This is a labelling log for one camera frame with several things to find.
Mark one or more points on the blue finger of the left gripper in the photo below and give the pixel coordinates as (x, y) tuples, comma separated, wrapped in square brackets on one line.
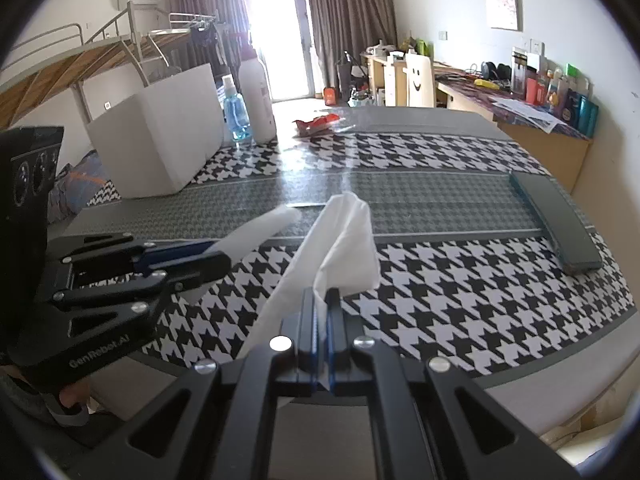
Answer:
[(177, 251)]

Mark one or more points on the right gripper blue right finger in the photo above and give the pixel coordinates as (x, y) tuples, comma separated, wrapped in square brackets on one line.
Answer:
[(342, 328)]

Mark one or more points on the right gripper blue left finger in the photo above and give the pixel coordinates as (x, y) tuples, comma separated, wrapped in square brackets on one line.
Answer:
[(302, 329)]

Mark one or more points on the white tissue paper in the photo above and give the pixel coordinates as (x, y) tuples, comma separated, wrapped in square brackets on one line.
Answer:
[(338, 252)]

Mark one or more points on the person's left hand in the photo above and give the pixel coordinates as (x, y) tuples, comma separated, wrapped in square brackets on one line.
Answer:
[(74, 395)]

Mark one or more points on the white styrofoam box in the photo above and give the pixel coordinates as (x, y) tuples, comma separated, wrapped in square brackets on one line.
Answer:
[(157, 140)]

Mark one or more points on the blue plaid quilt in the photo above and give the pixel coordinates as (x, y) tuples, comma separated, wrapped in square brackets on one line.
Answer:
[(75, 186)]

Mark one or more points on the houndstooth tablecloth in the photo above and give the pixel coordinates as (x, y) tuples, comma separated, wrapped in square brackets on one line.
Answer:
[(466, 271)]

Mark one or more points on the blue spray bottle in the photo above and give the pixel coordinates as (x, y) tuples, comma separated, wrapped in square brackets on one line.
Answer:
[(235, 111)]

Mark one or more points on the white pump lotion bottle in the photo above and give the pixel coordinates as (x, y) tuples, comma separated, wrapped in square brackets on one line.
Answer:
[(256, 93)]

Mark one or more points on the red snack packet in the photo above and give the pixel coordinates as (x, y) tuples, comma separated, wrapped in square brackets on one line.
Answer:
[(317, 125)]

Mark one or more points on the orange floor object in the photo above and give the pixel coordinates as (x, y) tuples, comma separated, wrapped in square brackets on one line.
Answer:
[(329, 96)]

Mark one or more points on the white bucket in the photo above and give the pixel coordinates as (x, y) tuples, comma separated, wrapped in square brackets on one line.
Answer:
[(360, 97)]

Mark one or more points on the left brown curtain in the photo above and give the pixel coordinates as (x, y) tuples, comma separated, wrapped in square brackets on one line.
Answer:
[(222, 51)]

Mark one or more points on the brown curtain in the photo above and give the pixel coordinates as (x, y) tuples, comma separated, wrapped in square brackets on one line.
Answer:
[(349, 26), (222, 51)]

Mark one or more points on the metal bunk bed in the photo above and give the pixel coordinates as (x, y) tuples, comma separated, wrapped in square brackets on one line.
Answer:
[(63, 58)]

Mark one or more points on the dark smartphone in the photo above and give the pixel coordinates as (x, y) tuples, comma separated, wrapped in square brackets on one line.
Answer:
[(569, 238)]

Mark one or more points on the wooden smiley chair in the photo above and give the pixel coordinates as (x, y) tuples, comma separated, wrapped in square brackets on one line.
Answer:
[(420, 80)]

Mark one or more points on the papers on desk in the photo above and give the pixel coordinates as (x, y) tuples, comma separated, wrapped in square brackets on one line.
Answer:
[(540, 118)]

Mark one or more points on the wooden desk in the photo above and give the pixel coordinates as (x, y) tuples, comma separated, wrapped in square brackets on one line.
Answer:
[(563, 150)]

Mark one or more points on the right brown curtain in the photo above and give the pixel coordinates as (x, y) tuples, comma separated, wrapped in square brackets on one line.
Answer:
[(349, 26)]

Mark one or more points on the teal bottles on desk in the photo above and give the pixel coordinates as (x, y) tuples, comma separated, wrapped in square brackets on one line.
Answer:
[(580, 113)]

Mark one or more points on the anime wall picture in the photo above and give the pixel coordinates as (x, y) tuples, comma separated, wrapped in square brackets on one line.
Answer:
[(504, 15)]

